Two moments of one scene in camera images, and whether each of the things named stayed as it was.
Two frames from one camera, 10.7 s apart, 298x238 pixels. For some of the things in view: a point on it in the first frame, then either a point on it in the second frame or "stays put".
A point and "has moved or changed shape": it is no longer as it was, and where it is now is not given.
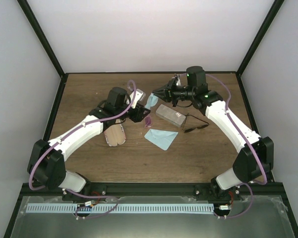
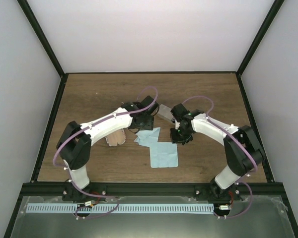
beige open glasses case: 114,134 stays put
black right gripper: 167,93 -> 175,139
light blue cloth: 152,100 has moved or changed shape
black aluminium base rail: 267,190 stays put
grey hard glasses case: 171,116 stays put
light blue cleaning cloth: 162,139 -> 147,138
